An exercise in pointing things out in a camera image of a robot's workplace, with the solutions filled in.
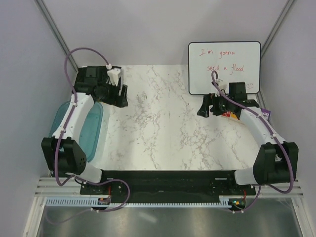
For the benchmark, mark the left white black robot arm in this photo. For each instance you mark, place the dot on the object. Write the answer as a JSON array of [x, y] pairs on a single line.
[[62, 150]]

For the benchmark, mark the white slotted cable duct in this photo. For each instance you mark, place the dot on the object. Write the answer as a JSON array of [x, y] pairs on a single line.
[[97, 202]]

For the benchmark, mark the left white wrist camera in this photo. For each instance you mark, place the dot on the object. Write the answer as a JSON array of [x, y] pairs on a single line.
[[114, 75]]

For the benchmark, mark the white dry-erase board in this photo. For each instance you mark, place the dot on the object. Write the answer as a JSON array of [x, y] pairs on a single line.
[[234, 61]]

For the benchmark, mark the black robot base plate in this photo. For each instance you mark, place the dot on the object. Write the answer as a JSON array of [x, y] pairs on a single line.
[[185, 185]]

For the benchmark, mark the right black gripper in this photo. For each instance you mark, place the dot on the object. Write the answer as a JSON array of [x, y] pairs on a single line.
[[210, 99]]

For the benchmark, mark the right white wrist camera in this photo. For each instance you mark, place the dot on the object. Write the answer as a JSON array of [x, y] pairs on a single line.
[[221, 86]]

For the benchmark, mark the Roald Dahl paperback book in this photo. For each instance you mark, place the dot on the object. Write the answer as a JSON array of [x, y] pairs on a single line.
[[266, 113]]

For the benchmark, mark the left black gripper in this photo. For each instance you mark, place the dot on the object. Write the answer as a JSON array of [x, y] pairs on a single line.
[[117, 100]]

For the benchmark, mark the aluminium frame rail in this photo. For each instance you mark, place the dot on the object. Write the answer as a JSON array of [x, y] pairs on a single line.
[[47, 187]]

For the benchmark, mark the black long sleeve shirt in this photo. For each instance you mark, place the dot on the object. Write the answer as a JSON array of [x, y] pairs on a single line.
[[89, 79]]

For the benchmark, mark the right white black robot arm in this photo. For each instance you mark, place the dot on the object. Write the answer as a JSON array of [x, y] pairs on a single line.
[[276, 161]]

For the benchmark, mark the left aluminium corner post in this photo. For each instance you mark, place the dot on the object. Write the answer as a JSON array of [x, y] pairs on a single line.
[[52, 25]]

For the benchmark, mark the right aluminium corner post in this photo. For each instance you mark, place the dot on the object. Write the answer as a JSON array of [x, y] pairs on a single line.
[[277, 26]]

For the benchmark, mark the teal transparent plastic bin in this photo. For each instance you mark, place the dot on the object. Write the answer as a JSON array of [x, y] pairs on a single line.
[[90, 131]]

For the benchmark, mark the aluminium corner post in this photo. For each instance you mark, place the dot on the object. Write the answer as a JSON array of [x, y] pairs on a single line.
[[52, 25], [277, 26]]

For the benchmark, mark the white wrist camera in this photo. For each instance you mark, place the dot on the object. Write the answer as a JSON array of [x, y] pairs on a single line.
[[221, 86], [114, 75]]

